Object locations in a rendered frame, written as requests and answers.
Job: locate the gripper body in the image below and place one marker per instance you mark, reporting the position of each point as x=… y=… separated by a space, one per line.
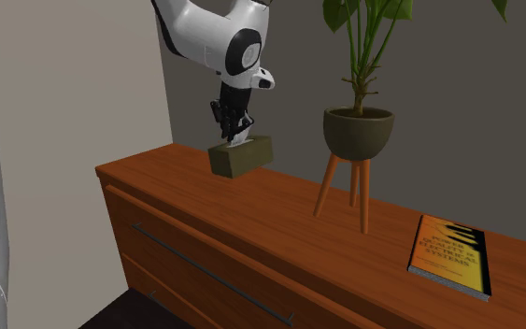
x=235 y=102

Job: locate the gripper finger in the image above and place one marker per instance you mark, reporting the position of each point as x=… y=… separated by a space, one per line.
x=219 y=116
x=245 y=124

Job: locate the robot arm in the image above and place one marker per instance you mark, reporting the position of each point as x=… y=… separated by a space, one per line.
x=208 y=32

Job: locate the olive green tissue box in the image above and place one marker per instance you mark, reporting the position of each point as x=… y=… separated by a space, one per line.
x=244 y=159

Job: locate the brown wooden chest of drawers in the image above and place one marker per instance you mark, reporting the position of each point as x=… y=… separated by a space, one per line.
x=267 y=218

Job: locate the potted plant on wooden tripod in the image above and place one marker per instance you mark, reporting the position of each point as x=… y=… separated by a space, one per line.
x=358 y=134

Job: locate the orange book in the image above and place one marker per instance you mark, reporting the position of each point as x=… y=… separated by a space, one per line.
x=449 y=255

